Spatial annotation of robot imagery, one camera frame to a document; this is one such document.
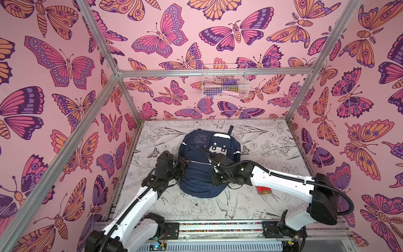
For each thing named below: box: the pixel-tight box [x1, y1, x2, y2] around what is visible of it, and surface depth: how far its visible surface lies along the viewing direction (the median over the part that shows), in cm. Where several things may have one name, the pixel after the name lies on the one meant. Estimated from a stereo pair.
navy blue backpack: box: [178, 125, 242, 199], surface depth 94 cm
